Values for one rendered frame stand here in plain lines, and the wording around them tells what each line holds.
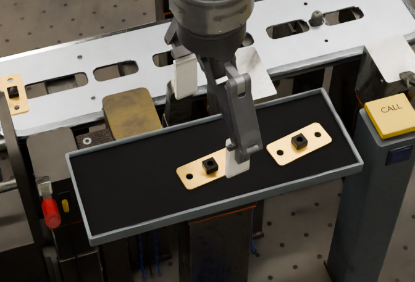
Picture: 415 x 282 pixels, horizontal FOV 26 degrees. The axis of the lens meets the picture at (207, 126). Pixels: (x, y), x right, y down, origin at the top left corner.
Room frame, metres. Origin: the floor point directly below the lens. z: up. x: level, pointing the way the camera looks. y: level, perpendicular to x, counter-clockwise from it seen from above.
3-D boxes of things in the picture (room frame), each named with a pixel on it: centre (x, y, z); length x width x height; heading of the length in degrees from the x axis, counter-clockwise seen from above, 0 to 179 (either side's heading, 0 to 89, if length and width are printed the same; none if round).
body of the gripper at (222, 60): (0.68, 0.00, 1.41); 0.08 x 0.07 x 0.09; 27
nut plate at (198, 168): (0.68, 0.00, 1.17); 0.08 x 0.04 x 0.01; 117
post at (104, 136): (0.76, 0.16, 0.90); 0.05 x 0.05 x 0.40; 18
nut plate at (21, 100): (0.93, 0.31, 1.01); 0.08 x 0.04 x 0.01; 17
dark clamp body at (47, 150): (0.74, 0.21, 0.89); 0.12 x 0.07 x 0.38; 18
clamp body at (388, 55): (0.95, -0.30, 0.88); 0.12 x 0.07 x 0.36; 18
